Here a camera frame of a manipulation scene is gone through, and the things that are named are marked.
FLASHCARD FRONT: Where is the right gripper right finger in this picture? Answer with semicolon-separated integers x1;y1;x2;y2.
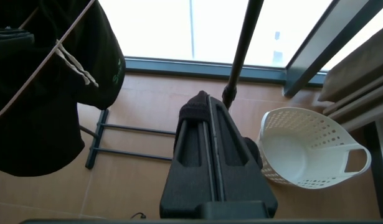
207;95;279;219

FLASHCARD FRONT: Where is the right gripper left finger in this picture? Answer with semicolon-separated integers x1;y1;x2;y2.
159;119;217;219

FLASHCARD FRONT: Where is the pink clothes hanger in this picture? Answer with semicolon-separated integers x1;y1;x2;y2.
0;0;97;121

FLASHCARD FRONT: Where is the white laundry basket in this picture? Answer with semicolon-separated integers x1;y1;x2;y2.
255;106;373;190

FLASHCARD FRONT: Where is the black clothes rack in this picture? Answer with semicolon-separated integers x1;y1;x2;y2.
79;0;266;170

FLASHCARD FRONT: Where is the brown curtain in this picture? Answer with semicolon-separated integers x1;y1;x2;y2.
316;22;383;133

